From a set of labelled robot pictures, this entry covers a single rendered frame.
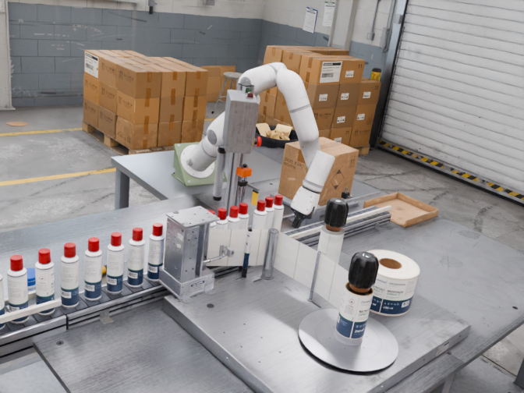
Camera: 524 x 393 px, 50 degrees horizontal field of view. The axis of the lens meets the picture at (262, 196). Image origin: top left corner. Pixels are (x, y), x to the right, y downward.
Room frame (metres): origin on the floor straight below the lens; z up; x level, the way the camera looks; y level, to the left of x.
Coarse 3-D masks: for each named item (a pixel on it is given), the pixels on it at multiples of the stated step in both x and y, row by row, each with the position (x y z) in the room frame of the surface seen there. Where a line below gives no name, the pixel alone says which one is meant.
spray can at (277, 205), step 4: (276, 196) 2.04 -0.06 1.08; (280, 196) 2.04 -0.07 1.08; (276, 200) 2.03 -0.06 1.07; (280, 200) 2.03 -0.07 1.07; (276, 204) 2.03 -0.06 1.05; (280, 204) 2.03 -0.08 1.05; (276, 208) 2.02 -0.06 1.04; (280, 208) 2.03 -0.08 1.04; (276, 212) 2.02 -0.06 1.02; (280, 212) 2.03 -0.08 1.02; (276, 216) 2.02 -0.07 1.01; (280, 216) 2.03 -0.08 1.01; (276, 220) 2.02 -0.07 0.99; (280, 220) 2.03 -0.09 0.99; (272, 224) 2.02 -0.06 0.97; (276, 224) 2.02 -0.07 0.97; (280, 224) 2.03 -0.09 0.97; (276, 228) 2.02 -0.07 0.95; (280, 228) 2.04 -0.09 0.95
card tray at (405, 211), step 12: (396, 192) 2.88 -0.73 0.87; (372, 204) 2.73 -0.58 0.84; (384, 204) 2.76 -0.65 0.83; (396, 204) 2.79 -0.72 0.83; (408, 204) 2.81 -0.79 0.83; (420, 204) 2.78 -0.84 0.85; (396, 216) 2.62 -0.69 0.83; (408, 216) 2.65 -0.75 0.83; (420, 216) 2.59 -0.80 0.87; (432, 216) 2.67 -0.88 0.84
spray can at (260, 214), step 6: (258, 204) 1.95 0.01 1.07; (264, 204) 1.96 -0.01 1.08; (258, 210) 1.95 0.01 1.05; (264, 210) 1.96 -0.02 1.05; (258, 216) 1.94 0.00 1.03; (264, 216) 1.95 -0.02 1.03; (258, 222) 1.94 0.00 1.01; (264, 222) 1.95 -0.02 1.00; (252, 228) 1.95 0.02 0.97; (258, 228) 1.94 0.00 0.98; (264, 228) 1.96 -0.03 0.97
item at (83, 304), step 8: (368, 208) 2.56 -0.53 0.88; (376, 208) 2.58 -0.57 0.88; (352, 216) 2.43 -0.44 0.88; (376, 216) 2.47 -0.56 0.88; (320, 224) 2.29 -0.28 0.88; (352, 224) 2.34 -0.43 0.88; (288, 232) 2.16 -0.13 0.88; (296, 232) 2.17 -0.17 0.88; (144, 280) 1.63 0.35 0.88; (104, 288) 1.55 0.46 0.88; (128, 288) 1.57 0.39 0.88; (144, 288) 1.58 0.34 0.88; (80, 296) 1.48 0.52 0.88; (104, 296) 1.50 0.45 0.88; (112, 296) 1.50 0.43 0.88; (120, 296) 1.51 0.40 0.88; (80, 304) 1.44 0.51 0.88; (88, 304) 1.44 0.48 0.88; (96, 304) 1.45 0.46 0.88; (64, 312) 1.39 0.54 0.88; (72, 312) 1.40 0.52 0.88
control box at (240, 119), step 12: (228, 96) 1.96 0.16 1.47; (240, 96) 1.96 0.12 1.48; (228, 108) 1.91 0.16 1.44; (240, 108) 1.89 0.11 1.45; (252, 108) 1.90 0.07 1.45; (228, 120) 1.88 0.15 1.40; (240, 120) 1.89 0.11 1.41; (252, 120) 1.90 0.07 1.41; (228, 132) 1.88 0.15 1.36; (240, 132) 1.89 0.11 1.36; (252, 132) 1.90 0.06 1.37; (228, 144) 1.88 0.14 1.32; (240, 144) 1.89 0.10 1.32; (252, 144) 1.91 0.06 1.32
